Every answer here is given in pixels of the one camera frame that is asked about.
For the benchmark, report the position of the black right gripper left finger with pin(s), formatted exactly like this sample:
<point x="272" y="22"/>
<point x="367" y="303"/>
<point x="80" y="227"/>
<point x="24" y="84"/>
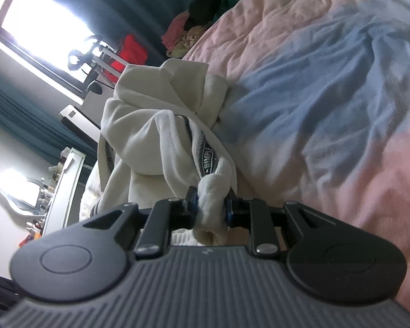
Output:
<point x="167" y="215"/>

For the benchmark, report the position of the pile of clothes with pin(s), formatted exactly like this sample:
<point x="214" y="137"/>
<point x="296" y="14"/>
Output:
<point x="187" y="28"/>

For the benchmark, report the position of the bright window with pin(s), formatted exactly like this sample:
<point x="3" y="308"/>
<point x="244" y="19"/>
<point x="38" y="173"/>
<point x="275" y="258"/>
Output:
<point x="43" y="33"/>

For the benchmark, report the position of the pink and blue bedspread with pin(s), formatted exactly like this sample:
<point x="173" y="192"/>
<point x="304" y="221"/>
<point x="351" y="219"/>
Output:
<point x="318" y="109"/>

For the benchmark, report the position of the dark teal curtain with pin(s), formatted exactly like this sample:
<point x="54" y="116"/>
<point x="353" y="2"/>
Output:
<point x="146" y="20"/>

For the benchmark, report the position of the white dressing table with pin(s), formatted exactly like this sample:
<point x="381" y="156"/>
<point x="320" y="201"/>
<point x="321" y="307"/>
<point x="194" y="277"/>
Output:
<point x="50" y="206"/>

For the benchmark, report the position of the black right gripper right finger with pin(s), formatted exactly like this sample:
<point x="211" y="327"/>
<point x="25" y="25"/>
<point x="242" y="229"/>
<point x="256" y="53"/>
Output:
<point x="251" y="225"/>

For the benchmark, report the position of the vanity mirror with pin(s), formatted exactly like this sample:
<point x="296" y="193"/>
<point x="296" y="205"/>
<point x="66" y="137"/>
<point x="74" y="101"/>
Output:
<point x="18" y="194"/>

